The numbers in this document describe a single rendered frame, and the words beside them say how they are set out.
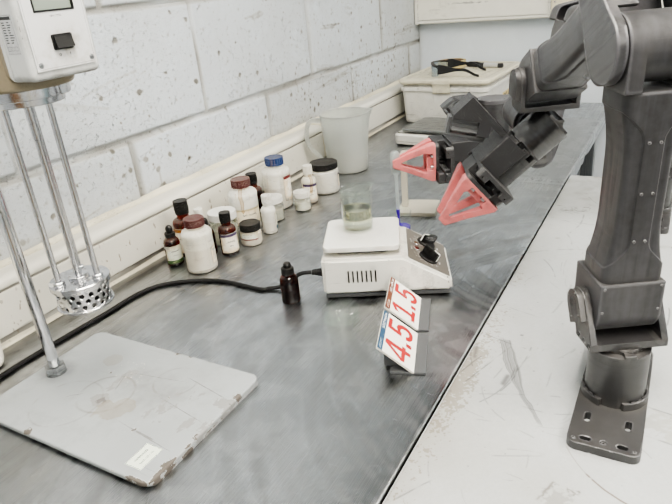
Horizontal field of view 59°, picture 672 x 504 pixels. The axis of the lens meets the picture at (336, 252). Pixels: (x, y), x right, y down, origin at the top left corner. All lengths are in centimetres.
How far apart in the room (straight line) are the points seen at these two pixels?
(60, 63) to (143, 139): 60
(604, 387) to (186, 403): 48
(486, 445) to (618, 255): 24
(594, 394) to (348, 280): 39
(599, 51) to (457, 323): 43
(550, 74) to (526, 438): 42
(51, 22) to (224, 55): 80
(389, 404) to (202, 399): 23
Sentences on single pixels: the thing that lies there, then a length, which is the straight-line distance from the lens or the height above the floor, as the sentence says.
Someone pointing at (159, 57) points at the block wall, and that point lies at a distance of 125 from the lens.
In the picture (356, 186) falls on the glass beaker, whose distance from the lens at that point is 98.
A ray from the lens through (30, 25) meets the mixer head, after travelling 62.
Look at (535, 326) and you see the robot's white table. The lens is 88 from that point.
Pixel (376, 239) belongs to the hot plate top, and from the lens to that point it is 93.
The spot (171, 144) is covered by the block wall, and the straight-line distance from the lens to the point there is 127.
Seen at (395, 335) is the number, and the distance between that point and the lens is 80.
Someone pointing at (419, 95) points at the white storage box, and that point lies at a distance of 202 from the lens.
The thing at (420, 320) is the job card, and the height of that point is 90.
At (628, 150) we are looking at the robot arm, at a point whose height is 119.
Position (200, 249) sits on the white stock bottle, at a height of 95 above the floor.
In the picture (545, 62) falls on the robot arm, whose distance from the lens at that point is 80.
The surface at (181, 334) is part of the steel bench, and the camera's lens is 93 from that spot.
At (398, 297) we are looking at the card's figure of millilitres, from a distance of 88.
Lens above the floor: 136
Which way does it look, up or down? 25 degrees down
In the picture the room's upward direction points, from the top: 6 degrees counter-clockwise
